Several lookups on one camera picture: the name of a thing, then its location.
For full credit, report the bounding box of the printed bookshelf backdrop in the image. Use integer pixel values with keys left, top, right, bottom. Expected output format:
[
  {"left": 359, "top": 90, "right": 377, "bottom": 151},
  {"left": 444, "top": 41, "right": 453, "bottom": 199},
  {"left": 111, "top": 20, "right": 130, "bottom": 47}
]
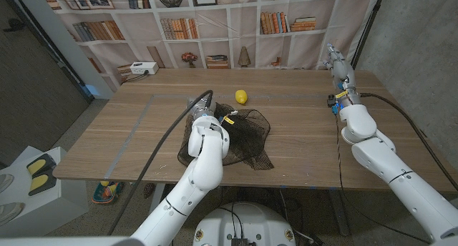
[{"left": 39, "top": 0, "right": 386, "bottom": 93}]

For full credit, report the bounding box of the colourful shoe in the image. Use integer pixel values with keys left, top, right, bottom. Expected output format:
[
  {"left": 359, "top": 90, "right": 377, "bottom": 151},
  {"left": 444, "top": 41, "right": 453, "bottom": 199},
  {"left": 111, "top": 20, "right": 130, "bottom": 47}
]
[{"left": 91, "top": 180, "right": 126, "bottom": 205}]

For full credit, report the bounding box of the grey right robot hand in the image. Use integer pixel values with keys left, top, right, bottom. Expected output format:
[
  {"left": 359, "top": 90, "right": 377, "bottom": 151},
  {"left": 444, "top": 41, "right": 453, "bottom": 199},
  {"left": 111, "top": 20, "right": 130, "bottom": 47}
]
[{"left": 323, "top": 43, "right": 361, "bottom": 104}]

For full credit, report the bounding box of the black backdrop stand pole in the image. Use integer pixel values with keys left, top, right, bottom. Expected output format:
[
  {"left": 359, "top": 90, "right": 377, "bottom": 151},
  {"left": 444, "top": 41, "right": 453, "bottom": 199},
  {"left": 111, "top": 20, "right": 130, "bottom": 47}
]
[{"left": 349, "top": 0, "right": 387, "bottom": 71}]

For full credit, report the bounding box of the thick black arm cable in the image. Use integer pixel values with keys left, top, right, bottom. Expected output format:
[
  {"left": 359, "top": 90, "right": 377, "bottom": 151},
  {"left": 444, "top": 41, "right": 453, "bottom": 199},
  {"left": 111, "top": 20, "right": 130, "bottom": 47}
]
[
  {"left": 107, "top": 89, "right": 215, "bottom": 236},
  {"left": 359, "top": 92, "right": 458, "bottom": 192}
]

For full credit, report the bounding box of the white table leg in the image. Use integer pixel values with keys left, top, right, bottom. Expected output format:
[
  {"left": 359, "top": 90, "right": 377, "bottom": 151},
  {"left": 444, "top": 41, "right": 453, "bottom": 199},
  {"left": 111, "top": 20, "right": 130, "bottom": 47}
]
[
  {"left": 148, "top": 183, "right": 167, "bottom": 218},
  {"left": 327, "top": 188, "right": 350, "bottom": 237}
]

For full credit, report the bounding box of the black door handle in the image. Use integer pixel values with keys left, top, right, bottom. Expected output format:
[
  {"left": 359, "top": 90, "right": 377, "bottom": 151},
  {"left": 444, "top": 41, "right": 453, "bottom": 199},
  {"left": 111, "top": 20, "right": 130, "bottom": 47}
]
[{"left": 3, "top": 17, "right": 26, "bottom": 33}]

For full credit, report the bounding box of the white power strip box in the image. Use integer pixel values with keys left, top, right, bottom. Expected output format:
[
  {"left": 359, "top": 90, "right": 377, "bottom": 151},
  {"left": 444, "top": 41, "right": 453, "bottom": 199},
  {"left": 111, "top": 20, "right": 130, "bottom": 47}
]
[{"left": 129, "top": 61, "right": 160, "bottom": 76}]

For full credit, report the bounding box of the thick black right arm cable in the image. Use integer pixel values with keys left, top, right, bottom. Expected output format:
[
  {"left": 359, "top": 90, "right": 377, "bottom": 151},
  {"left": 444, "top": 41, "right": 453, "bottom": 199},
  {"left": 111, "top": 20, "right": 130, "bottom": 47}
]
[{"left": 359, "top": 92, "right": 458, "bottom": 192}]

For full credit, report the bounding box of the white round robot torso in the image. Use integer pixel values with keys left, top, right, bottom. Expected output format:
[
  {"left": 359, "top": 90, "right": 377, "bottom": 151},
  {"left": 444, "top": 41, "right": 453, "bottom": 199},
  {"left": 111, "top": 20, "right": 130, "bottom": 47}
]
[{"left": 193, "top": 202, "right": 297, "bottom": 246}]

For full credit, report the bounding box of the dark ribbed floor object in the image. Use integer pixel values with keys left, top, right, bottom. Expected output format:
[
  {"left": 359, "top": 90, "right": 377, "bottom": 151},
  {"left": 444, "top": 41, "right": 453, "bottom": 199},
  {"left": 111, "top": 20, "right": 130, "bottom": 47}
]
[{"left": 142, "top": 183, "right": 157, "bottom": 200}]

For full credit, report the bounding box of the white robot body edge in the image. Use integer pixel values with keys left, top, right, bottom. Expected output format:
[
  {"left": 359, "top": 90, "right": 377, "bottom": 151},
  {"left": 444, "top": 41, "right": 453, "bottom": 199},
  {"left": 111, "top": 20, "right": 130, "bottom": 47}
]
[{"left": 0, "top": 236, "right": 144, "bottom": 246}]

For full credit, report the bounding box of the yellow and black pad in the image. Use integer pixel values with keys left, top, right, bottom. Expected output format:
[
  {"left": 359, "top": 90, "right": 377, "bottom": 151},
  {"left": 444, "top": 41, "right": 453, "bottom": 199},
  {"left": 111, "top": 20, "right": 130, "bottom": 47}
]
[
  {"left": 27, "top": 172, "right": 57, "bottom": 197},
  {"left": 26, "top": 153, "right": 57, "bottom": 176}
]

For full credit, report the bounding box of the black mesh netting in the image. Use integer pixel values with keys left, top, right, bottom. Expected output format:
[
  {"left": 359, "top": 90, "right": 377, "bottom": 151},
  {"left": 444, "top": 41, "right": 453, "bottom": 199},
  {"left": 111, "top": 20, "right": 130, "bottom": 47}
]
[{"left": 177, "top": 102, "right": 275, "bottom": 171}]

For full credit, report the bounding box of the white side cabinet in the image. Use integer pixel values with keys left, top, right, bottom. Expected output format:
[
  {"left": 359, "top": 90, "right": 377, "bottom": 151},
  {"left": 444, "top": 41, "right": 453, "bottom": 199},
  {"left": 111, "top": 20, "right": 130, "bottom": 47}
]
[{"left": 0, "top": 145, "right": 89, "bottom": 238}]

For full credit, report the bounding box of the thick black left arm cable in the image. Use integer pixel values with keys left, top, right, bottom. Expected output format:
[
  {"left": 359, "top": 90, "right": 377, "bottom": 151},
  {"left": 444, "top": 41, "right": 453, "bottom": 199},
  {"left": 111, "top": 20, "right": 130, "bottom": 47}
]
[{"left": 107, "top": 89, "right": 215, "bottom": 236}]

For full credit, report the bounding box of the dark wood-grain door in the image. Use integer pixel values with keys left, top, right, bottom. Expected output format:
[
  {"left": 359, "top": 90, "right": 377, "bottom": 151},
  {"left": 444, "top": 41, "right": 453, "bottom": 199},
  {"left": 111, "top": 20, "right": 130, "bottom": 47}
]
[{"left": 0, "top": 0, "right": 90, "bottom": 164}]

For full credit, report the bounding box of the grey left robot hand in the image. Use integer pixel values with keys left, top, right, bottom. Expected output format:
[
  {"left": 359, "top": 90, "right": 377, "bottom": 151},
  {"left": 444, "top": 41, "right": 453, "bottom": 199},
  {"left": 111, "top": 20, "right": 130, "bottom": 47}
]
[{"left": 185, "top": 97, "right": 218, "bottom": 122}]

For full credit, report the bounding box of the thin black braided cable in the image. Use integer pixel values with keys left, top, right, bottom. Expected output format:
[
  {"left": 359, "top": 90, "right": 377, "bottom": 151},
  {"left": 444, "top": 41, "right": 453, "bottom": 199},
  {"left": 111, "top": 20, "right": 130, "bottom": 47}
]
[{"left": 333, "top": 109, "right": 431, "bottom": 245}]

